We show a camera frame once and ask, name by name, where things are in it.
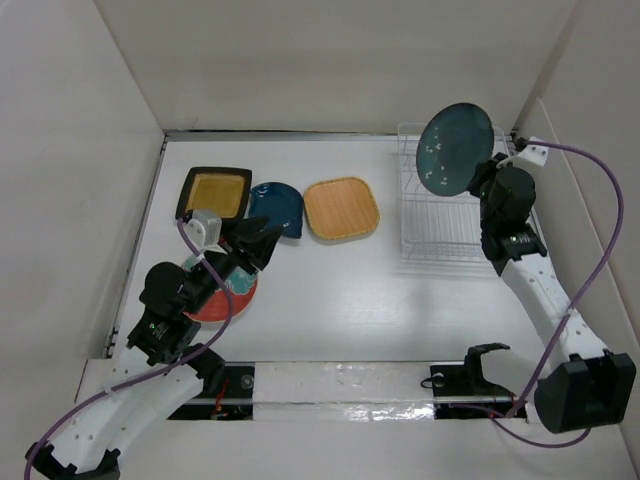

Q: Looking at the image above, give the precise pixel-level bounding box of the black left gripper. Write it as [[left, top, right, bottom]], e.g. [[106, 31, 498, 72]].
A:
[[185, 214, 282, 313]]

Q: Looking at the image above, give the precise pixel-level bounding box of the red teal round plate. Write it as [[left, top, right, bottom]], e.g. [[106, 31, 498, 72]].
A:
[[186, 267, 258, 324]]

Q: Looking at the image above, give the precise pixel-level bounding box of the teal round floral plate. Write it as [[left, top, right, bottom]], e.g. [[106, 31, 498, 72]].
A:
[[415, 102, 494, 197]]

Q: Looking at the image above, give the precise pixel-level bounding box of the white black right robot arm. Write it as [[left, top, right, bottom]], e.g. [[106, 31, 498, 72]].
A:
[[468, 159, 636, 433]]

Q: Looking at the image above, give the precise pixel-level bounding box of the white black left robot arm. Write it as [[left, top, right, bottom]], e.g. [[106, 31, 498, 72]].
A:
[[23, 210, 283, 479]]

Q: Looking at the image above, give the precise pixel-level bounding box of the dark blue heart-shaped plate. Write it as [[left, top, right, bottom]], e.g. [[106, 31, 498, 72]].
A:
[[248, 182, 304, 239]]

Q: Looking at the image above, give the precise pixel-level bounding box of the black yellow square plate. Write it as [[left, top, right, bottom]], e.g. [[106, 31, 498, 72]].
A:
[[175, 167, 252, 222]]

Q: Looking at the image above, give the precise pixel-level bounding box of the woven bamboo square tray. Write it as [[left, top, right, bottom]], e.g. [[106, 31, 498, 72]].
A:
[[303, 176, 380, 241]]

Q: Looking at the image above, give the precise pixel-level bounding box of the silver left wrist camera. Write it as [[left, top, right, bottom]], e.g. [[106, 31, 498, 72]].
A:
[[177, 209, 222, 253]]

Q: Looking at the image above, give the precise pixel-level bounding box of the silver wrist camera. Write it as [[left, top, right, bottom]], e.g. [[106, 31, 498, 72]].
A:
[[177, 209, 222, 253], [512, 137, 549, 169]]

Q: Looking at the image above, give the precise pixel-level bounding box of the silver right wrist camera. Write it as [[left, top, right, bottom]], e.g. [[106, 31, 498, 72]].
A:
[[512, 137, 549, 169]]

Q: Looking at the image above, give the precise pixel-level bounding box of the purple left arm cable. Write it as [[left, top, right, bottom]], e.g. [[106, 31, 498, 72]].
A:
[[23, 219, 235, 479]]

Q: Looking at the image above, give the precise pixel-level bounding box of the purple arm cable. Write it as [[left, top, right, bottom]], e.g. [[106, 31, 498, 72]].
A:
[[23, 219, 235, 479], [479, 141, 626, 448]]

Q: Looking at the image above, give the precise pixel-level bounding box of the white wire dish rack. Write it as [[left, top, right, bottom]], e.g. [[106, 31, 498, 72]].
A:
[[397, 122, 491, 269]]

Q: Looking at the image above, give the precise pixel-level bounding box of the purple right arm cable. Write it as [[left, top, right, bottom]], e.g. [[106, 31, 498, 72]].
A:
[[479, 141, 626, 448]]

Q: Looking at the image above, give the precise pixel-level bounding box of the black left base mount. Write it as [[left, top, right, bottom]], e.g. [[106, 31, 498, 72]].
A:
[[168, 363, 255, 421]]

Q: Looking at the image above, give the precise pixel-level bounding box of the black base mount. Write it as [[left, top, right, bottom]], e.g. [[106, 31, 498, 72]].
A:
[[168, 363, 255, 421], [420, 342, 516, 420]]

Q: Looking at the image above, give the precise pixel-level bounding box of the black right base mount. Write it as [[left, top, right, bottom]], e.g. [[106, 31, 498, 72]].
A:
[[420, 342, 516, 420]]

